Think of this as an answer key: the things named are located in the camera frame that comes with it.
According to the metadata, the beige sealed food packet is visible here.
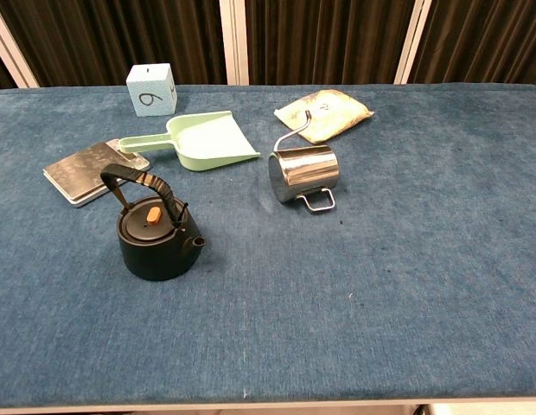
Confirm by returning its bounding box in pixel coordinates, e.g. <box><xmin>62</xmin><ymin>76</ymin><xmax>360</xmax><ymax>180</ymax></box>
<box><xmin>273</xmin><ymin>88</ymin><xmax>375</xmax><ymax>144</ymax></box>

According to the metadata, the mint green plastic dustpan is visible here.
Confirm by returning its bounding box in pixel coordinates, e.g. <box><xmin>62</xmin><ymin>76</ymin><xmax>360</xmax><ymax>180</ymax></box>
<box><xmin>118</xmin><ymin>111</ymin><xmax>261</xmax><ymax>173</ymax></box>

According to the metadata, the black cast iron kettle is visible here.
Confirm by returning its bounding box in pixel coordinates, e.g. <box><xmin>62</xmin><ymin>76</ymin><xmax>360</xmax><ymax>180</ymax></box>
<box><xmin>99</xmin><ymin>163</ymin><xmax>207</xmax><ymax>283</ymax></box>

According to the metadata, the dark pleated curtain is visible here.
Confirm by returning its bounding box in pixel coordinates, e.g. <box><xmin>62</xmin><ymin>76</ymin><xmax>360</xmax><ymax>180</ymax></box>
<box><xmin>0</xmin><ymin>0</ymin><xmax>228</xmax><ymax>87</ymax></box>
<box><xmin>244</xmin><ymin>0</ymin><xmax>418</xmax><ymax>86</ymax></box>
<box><xmin>408</xmin><ymin>0</ymin><xmax>536</xmax><ymax>92</ymax></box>
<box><xmin>0</xmin><ymin>42</ymin><xmax>18</xmax><ymax>91</ymax></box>

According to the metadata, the silver digital kitchen scale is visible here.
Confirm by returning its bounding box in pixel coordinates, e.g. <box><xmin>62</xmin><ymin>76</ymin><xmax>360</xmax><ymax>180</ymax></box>
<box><xmin>41</xmin><ymin>137</ymin><xmax>151</xmax><ymax>208</ymax></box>

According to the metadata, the light blue numbered foam cube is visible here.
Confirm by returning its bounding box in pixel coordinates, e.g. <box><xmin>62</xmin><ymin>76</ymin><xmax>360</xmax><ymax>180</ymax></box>
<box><xmin>125</xmin><ymin>62</ymin><xmax>179</xmax><ymax>118</ymax></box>

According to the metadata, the blue table cloth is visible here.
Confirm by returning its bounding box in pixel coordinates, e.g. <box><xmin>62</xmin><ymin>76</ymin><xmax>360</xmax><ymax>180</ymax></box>
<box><xmin>0</xmin><ymin>83</ymin><xmax>536</xmax><ymax>410</ymax></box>

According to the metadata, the stainless steel gooseneck pitcher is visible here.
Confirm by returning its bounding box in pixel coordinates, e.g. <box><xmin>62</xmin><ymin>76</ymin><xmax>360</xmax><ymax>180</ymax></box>
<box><xmin>267</xmin><ymin>109</ymin><xmax>340</xmax><ymax>214</ymax></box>

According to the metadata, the white frame post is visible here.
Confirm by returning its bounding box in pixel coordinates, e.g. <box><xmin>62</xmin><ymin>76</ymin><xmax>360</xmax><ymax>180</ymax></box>
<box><xmin>219</xmin><ymin>0</ymin><xmax>251</xmax><ymax>86</ymax></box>
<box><xmin>0</xmin><ymin>3</ymin><xmax>39</xmax><ymax>89</ymax></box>
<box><xmin>393</xmin><ymin>0</ymin><xmax>434</xmax><ymax>85</ymax></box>

